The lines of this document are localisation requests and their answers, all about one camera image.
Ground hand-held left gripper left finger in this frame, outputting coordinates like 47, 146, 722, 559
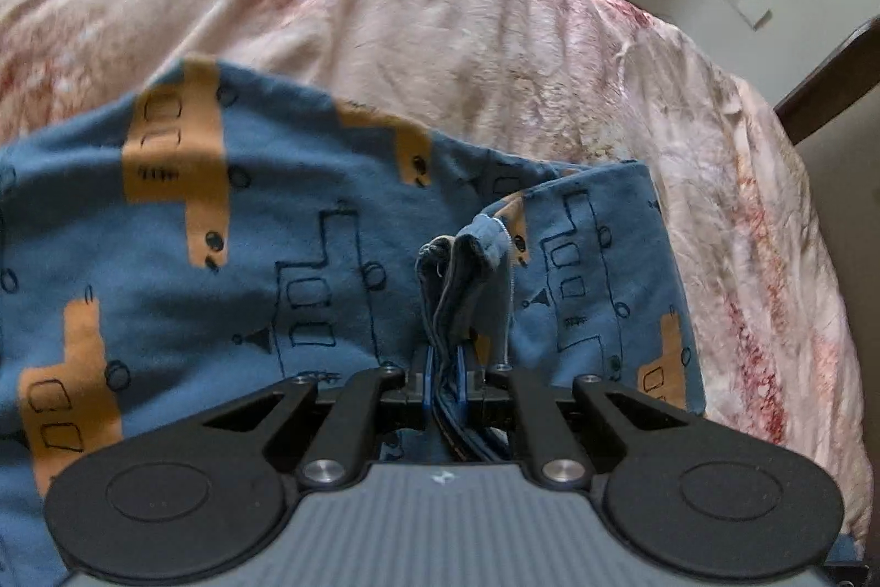
198, 346, 437, 487

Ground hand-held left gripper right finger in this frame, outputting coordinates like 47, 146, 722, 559
456, 345, 693, 487

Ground blue patterned pants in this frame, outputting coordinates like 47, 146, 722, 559
0, 54, 864, 587

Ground floral pink blanket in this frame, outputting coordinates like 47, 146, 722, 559
0, 0, 866, 547

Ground dark wooden headboard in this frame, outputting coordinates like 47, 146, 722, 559
773, 18, 880, 148

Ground white wall switch plate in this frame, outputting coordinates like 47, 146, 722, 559
722, 0, 772, 31

